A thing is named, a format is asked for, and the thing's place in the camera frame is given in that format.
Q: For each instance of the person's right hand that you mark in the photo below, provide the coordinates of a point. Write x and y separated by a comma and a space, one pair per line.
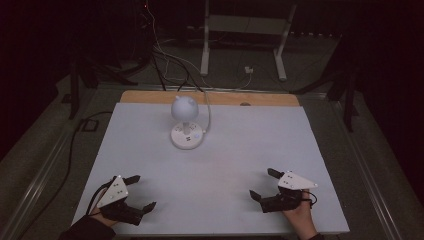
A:
301, 216

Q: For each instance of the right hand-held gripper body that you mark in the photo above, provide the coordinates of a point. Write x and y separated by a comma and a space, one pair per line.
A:
293, 182

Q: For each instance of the black tripod stand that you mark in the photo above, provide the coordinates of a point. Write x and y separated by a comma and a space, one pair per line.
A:
348, 100
75, 90

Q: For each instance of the white round table lamp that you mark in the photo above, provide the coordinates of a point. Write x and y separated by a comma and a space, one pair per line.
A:
185, 110

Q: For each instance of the wooden table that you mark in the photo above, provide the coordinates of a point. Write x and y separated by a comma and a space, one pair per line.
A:
226, 98

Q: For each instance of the black floor socket box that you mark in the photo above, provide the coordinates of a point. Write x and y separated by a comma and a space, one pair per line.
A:
89, 125

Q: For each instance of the grey metal stand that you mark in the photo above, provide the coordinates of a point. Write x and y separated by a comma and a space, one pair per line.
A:
248, 24

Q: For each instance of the white plug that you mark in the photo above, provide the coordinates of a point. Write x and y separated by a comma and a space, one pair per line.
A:
248, 70

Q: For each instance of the metal floor rail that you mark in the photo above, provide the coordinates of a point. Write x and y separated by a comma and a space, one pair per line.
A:
40, 173
366, 166

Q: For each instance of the person's left hand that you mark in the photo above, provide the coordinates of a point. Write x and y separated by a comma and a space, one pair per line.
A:
101, 217

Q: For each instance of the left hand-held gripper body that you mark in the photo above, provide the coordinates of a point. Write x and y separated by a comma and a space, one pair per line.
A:
115, 195

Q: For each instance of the white table mat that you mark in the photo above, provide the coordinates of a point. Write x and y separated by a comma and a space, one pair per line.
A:
233, 166

